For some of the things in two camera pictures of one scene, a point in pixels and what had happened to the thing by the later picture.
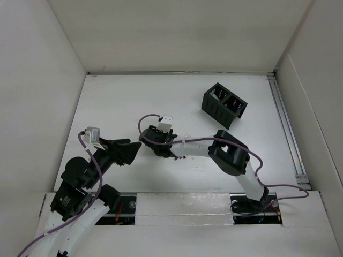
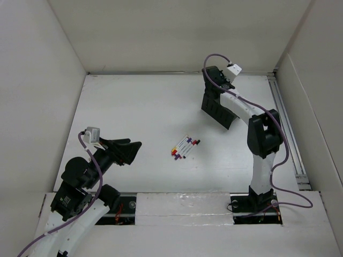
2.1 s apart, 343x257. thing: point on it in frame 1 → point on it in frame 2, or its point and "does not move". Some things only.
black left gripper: [125, 151] does not move
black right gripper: [158, 131] → [223, 76]
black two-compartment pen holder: [222, 105] does not move
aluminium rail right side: [303, 179] does not move
